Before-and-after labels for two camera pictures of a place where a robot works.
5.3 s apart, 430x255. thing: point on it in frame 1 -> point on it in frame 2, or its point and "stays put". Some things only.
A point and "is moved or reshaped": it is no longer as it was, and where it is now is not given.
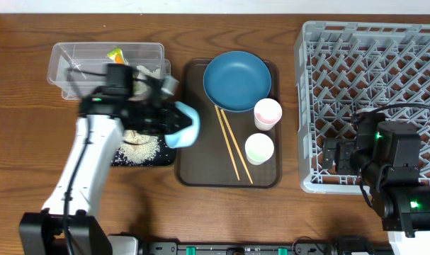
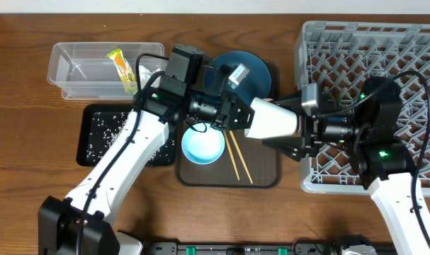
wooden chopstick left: (227, 141) stays put
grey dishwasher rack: (346, 69) stays put
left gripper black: (171, 112) -> (236, 106)
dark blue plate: (236, 81) stays put
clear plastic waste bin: (77, 69) stays put
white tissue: (144, 71) stays put
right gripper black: (344, 147) -> (310, 133)
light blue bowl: (188, 135) is moved or reshaped
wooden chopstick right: (236, 144) stays put
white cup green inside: (258, 148) -> (270, 120)
